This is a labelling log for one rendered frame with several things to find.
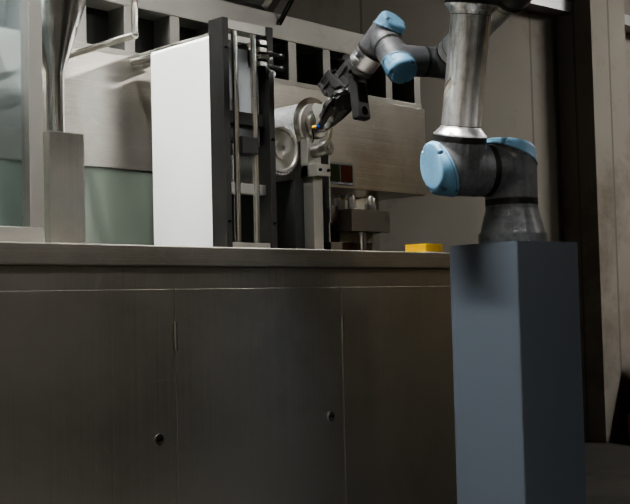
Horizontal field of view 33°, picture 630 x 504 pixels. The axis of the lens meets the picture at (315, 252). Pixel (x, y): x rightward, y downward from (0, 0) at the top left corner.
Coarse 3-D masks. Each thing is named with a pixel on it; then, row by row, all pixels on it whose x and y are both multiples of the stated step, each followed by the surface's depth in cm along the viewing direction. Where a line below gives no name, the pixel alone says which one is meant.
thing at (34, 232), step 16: (32, 0) 199; (32, 16) 199; (32, 32) 199; (32, 48) 199; (32, 64) 198; (32, 80) 198; (32, 96) 198; (32, 112) 198; (32, 128) 198; (32, 144) 198; (32, 160) 197; (32, 176) 197; (32, 192) 197; (32, 208) 197; (32, 224) 197; (0, 240) 192; (16, 240) 194; (32, 240) 197
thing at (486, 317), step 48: (480, 288) 233; (528, 288) 226; (576, 288) 236; (480, 336) 232; (528, 336) 225; (576, 336) 235; (480, 384) 232; (528, 384) 224; (576, 384) 234; (480, 432) 232; (528, 432) 224; (576, 432) 233; (480, 480) 232; (528, 480) 223; (576, 480) 232
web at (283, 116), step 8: (296, 104) 286; (280, 112) 287; (288, 112) 284; (280, 120) 285; (288, 120) 283; (288, 128) 282; (232, 160) 280; (240, 160) 278; (248, 160) 276; (232, 168) 281; (240, 168) 279; (248, 168) 278; (232, 176) 284; (240, 176) 283; (248, 176) 281
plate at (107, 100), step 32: (96, 64) 275; (128, 64) 283; (96, 96) 275; (128, 96) 282; (288, 96) 325; (320, 96) 335; (96, 128) 274; (128, 128) 282; (352, 128) 345; (384, 128) 357; (416, 128) 369; (96, 160) 274; (128, 160) 281; (352, 160) 345; (384, 160) 356; (416, 160) 368; (352, 192) 356; (384, 192) 358; (416, 192) 368
